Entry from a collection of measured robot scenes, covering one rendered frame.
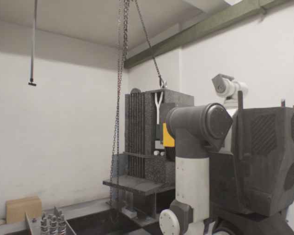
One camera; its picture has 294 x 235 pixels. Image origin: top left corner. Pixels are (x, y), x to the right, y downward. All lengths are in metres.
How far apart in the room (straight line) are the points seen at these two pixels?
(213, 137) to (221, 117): 0.06
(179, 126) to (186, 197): 0.18
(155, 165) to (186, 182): 1.06
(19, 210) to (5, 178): 0.54
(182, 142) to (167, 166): 1.02
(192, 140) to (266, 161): 0.20
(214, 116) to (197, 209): 0.24
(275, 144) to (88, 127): 3.39
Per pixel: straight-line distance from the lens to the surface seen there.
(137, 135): 1.68
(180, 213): 0.57
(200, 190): 0.55
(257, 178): 0.61
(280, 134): 0.57
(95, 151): 3.81
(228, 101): 0.74
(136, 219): 1.56
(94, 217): 1.83
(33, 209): 3.37
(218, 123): 0.51
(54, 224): 1.29
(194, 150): 0.53
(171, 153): 1.47
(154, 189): 1.45
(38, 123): 3.54
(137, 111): 1.71
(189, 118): 0.51
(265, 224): 0.71
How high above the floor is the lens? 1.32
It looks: 3 degrees up
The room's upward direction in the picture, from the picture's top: straight up
